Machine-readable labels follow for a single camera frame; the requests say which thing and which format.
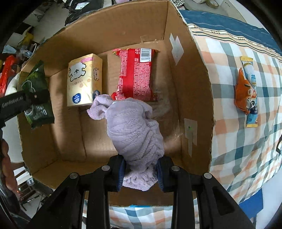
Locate lilac fluffy towel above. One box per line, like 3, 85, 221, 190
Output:
87, 94, 165, 191

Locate checked bed sheet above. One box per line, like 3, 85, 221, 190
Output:
109, 9, 282, 229

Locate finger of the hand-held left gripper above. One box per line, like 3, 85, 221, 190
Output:
26, 90, 51, 106

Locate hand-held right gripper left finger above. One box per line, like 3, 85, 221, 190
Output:
29, 155, 126, 229

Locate roll of tape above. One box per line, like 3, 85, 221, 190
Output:
204, 0, 221, 9

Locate yellow and blue stick packet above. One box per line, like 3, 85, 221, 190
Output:
240, 56, 259, 128

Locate red snack packet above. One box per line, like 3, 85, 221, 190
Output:
111, 48, 160, 102

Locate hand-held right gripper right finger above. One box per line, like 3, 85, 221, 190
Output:
156, 156, 257, 229

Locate cream tissue pack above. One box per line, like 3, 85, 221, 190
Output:
67, 53, 103, 107

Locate person's left hand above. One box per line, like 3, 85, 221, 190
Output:
0, 139, 17, 192

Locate yellow plastic bag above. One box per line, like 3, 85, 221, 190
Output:
22, 31, 34, 45

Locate red plastic bag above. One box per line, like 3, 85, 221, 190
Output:
0, 55, 17, 97

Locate large cardboard box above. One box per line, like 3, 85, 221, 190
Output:
17, 0, 214, 207

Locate black plastic bag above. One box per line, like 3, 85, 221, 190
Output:
64, 0, 104, 26

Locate orange snack packet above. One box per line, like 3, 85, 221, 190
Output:
234, 67, 258, 115

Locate green snack packet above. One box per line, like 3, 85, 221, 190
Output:
21, 60, 55, 129

